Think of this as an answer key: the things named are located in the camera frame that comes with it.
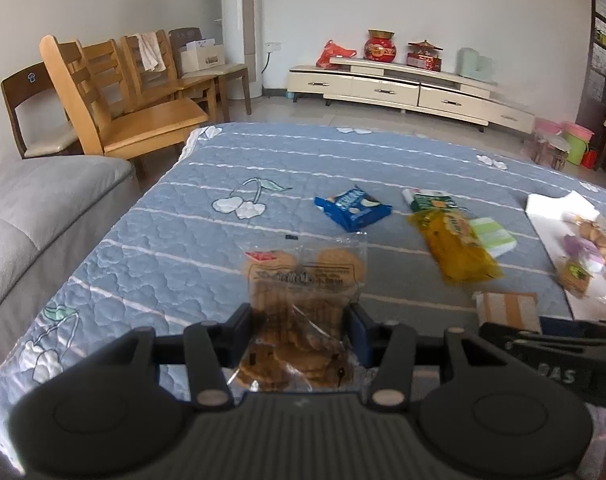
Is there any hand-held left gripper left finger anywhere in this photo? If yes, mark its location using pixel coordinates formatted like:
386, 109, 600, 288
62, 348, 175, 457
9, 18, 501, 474
58, 303, 255, 411

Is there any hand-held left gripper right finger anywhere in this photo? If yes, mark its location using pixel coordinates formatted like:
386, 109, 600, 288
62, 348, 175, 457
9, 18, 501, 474
345, 302, 535, 409

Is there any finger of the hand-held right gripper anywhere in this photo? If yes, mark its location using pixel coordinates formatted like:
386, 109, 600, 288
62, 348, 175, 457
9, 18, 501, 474
478, 322, 606, 350
539, 315, 606, 335

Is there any orange striped snack packet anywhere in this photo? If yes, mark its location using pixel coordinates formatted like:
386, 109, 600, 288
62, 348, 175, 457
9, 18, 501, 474
472, 290, 541, 333

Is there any green-labelled biscuit packet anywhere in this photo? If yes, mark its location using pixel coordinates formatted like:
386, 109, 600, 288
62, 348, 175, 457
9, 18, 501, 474
556, 256, 601, 298

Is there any clear bag of brown biscuits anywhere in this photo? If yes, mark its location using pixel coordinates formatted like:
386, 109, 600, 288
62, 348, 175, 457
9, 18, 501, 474
233, 235, 369, 393

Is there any white cardboard tray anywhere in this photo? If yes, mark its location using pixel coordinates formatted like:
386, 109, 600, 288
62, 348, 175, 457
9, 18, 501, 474
526, 191, 606, 318

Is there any blue quilted cherry-print blanket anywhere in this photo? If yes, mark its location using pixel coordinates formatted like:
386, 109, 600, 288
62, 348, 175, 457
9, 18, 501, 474
0, 122, 606, 461

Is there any light green snack packet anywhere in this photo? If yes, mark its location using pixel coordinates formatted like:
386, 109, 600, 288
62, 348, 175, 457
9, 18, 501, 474
468, 216, 518, 257

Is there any yellow snack packet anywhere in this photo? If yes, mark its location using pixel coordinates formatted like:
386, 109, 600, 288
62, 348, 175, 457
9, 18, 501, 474
402, 187, 504, 285

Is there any blue cookie packet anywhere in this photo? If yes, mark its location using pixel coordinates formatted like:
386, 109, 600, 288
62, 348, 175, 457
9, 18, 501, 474
315, 186, 392, 233

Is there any small wooden stool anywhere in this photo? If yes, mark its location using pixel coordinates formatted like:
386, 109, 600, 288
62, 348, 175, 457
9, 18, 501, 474
526, 134, 569, 170

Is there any green bucket with pink rim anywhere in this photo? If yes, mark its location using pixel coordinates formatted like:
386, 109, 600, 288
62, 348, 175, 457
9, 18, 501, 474
562, 121, 595, 166

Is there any grey fabric sofa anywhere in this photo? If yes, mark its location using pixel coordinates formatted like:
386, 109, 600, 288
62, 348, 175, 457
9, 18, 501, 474
0, 156, 136, 341

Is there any cream television cabinet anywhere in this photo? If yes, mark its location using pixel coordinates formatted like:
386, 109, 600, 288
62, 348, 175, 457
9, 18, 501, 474
288, 57, 535, 135

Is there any dark wooden cushioned chair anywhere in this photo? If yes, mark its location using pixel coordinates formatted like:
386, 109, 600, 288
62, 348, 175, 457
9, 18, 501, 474
169, 27, 252, 116

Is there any mint green kitchen appliance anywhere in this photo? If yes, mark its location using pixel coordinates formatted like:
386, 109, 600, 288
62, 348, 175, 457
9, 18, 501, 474
456, 47, 495, 82

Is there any white cardboard box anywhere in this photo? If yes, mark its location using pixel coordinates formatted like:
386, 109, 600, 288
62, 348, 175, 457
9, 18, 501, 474
179, 39, 226, 77

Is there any red plastic bag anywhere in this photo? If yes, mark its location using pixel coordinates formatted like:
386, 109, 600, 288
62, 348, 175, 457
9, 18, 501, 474
315, 40, 357, 69

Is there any red roofed gift box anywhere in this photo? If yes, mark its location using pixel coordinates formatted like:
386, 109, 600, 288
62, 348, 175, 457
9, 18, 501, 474
407, 40, 443, 72

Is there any red round pot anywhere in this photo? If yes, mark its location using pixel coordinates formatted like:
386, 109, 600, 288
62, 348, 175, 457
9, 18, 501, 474
364, 30, 398, 61

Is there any white towel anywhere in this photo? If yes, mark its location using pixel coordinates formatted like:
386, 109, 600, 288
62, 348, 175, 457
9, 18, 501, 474
135, 31, 168, 73

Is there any white standing air conditioner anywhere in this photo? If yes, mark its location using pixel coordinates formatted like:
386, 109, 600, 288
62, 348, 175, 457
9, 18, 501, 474
220, 0, 264, 100

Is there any dark brown cushioned chair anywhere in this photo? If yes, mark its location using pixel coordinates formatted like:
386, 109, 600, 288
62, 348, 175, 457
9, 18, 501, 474
1, 62, 84, 160

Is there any black power cable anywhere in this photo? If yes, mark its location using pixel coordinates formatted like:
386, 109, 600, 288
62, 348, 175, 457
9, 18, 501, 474
261, 51, 275, 96

